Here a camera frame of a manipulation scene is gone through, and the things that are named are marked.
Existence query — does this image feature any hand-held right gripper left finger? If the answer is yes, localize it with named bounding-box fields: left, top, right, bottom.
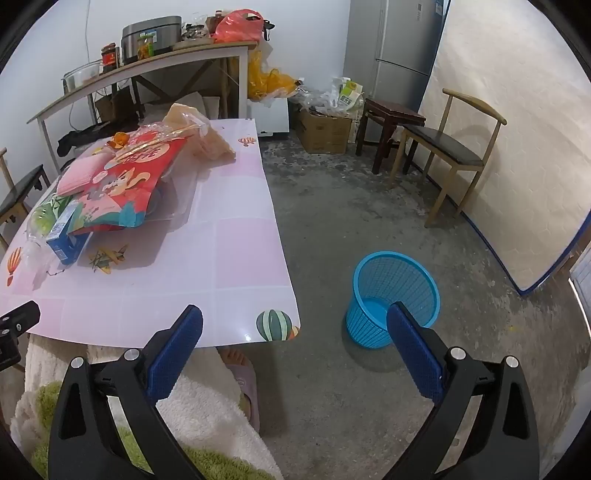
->
left=47, top=305, right=218, bottom=480

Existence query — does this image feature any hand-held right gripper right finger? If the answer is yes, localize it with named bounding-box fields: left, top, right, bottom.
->
left=383, top=301, right=541, bottom=480

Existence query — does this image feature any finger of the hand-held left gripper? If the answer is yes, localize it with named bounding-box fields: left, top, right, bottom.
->
left=0, top=300, right=41, bottom=371

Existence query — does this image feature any blue plastic mesh basket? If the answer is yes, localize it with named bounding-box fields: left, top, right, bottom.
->
left=346, top=251, right=440, bottom=349

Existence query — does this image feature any red printed snack bag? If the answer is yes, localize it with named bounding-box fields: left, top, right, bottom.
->
left=69, top=129, right=188, bottom=236

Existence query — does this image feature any person's foot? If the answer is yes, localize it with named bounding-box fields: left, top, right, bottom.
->
left=219, top=348, right=252, bottom=416

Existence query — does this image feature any pink slipper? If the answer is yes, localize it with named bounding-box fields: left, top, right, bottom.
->
left=224, top=360, right=260, bottom=432

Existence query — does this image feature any blue white toothpaste box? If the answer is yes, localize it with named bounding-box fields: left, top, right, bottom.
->
left=45, top=199, right=93, bottom=266

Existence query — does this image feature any clear bottle with green label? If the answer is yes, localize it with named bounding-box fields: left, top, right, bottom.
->
left=21, top=194, right=75, bottom=278

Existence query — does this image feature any green fleece cloth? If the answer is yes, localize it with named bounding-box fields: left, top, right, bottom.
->
left=32, top=381, right=278, bottom=480

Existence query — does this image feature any wooden chair with black seat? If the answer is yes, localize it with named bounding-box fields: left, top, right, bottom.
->
left=0, top=148, right=51, bottom=252

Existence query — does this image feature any black cloth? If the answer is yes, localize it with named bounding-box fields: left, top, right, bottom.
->
left=56, top=121, right=139, bottom=157

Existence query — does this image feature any wooden chair with dark seat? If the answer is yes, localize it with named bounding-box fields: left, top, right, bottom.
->
left=390, top=89, right=508, bottom=228

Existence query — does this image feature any clear plastic bag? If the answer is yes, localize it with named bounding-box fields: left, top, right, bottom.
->
left=141, top=102, right=237, bottom=163

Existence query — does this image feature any brown cardboard box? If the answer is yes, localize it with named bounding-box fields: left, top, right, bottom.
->
left=95, top=88, right=139, bottom=123

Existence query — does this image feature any beige mattress with blue edge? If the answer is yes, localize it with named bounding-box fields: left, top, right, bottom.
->
left=413, top=0, right=591, bottom=296

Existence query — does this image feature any cardboard box with bags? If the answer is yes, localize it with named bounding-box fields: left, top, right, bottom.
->
left=295, top=108, right=354, bottom=154

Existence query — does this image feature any dark wooden stool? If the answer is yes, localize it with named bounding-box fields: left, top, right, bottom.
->
left=355, top=98, right=426, bottom=175

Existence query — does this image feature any clear plastic container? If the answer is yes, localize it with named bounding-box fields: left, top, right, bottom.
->
left=62, top=60, right=102, bottom=90

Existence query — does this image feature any beige sack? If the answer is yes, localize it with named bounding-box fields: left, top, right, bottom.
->
left=178, top=91, right=221, bottom=120

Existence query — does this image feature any white green printed bag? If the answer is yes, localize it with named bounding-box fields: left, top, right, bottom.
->
left=339, top=80, right=364, bottom=110

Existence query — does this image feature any pile of clear plastic bags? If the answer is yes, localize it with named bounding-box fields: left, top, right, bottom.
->
left=295, top=76, right=365, bottom=121

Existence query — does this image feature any yellow plastic bag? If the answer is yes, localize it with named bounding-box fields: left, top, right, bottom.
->
left=248, top=50, right=298, bottom=100

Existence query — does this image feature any silver refrigerator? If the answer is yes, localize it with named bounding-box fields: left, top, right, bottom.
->
left=342, top=0, right=451, bottom=107

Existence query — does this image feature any silver rice cooker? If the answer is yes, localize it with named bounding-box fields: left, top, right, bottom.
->
left=121, top=15, right=183, bottom=63

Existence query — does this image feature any red plastic bag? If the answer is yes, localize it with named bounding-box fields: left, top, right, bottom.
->
left=211, top=9, right=266, bottom=44

